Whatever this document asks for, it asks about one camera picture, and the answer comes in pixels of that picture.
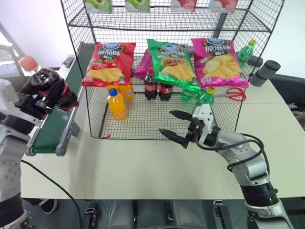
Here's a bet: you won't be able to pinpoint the dark grey rounded housing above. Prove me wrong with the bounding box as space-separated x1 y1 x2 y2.
81 199 248 229

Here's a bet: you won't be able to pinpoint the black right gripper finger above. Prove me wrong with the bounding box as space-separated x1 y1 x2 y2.
169 110 191 122
159 129 190 149

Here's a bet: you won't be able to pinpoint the green potato chips bag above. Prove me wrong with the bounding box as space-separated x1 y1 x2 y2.
146 39 201 91

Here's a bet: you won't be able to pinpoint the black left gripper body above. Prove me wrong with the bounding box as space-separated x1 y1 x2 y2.
14 93 52 119

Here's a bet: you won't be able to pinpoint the black sneaker white sole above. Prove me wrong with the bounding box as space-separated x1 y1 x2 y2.
30 199 59 215

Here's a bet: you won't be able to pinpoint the pink strawberry drink carton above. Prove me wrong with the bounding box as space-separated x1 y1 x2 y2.
208 0 239 12
170 0 197 12

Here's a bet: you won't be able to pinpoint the red handled scissors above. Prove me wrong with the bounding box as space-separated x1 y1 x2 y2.
214 87 247 102

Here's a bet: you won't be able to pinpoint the black wire mesh rack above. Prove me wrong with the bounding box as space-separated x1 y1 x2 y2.
60 0 285 141

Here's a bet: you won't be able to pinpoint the grey black cylindrical device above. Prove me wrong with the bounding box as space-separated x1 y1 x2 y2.
249 60 281 87

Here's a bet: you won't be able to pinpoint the orange soda bottle blue cap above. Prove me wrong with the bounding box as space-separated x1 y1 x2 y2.
106 88 128 122
106 84 134 101

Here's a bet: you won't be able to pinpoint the black chair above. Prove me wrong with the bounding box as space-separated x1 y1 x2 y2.
271 73 305 131

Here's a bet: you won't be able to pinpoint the magenta potato chips bag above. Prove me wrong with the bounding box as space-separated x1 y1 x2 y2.
191 37 250 89
133 53 153 81

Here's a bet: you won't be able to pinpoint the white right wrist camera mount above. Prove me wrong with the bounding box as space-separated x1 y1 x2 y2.
192 104 215 135

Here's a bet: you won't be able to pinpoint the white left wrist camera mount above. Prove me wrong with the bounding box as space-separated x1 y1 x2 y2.
0 78 43 128

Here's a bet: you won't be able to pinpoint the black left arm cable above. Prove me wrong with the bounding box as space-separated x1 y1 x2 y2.
20 159 84 229

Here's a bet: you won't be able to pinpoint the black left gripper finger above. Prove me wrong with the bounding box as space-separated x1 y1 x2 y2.
45 80 65 108

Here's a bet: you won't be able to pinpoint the green belt conveyor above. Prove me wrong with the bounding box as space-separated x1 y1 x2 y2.
25 42 87 157

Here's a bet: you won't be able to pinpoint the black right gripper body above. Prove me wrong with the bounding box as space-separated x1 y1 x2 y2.
185 118 203 144

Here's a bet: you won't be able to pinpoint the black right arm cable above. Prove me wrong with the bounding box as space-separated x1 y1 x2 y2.
226 133 270 173

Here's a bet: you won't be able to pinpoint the red potato chips bag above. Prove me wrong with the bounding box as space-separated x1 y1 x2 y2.
81 42 136 88

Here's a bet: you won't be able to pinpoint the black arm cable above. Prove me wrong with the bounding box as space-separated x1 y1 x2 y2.
226 133 270 173
20 159 84 229

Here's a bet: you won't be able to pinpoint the green apple drink carton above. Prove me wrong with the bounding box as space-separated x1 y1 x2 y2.
125 0 151 13
83 0 113 14

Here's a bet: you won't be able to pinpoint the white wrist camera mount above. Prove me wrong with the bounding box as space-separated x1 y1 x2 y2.
192 104 215 135
0 78 43 128

